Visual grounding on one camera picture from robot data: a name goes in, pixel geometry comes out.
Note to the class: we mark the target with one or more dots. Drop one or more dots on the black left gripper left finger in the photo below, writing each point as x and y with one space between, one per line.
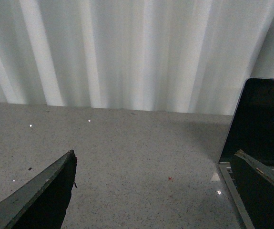
43 201

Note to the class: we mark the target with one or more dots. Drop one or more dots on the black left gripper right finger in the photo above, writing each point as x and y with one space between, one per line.
255 185

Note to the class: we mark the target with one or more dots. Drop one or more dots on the silver laptop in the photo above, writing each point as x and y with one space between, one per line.
251 130

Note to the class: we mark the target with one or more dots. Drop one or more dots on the white curtain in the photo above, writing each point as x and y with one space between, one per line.
189 56

